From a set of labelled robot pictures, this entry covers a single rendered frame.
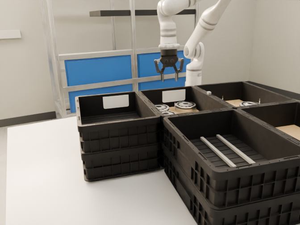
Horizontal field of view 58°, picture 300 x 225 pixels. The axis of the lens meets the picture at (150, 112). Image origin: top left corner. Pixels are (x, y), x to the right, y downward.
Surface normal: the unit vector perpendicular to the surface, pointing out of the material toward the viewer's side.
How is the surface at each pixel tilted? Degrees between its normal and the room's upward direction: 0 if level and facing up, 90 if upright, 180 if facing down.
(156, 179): 0
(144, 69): 90
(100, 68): 90
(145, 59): 90
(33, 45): 90
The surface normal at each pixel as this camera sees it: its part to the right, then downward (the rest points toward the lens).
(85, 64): 0.44, 0.29
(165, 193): -0.02, -0.94
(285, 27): -0.90, 0.16
